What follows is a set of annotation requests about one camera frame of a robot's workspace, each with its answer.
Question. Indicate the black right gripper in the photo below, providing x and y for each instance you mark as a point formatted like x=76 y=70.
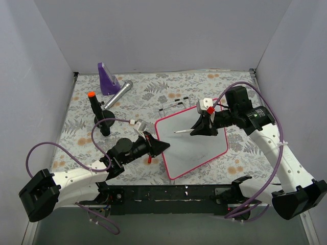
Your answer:
x=211 y=123

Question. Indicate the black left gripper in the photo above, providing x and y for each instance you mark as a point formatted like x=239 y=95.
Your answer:
x=149 y=145

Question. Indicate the white red whiteboard marker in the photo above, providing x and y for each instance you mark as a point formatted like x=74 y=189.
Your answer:
x=183 y=131

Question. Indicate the pink framed whiteboard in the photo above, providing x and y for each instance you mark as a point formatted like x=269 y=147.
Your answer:
x=186 y=152

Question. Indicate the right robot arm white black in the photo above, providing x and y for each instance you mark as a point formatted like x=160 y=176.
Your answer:
x=290 y=189

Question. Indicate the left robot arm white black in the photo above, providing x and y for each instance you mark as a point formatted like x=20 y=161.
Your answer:
x=48 y=191

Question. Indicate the black torch with orange cap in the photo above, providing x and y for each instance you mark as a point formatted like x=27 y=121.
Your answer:
x=101 y=114

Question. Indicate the silver microphone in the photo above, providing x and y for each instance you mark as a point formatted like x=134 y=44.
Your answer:
x=124 y=89

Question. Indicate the purple wedge stand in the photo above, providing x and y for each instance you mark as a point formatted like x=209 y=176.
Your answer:
x=109 y=85

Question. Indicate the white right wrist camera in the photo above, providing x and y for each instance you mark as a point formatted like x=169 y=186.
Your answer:
x=205 y=108

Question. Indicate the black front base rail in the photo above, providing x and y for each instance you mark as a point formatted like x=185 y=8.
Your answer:
x=167 y=199

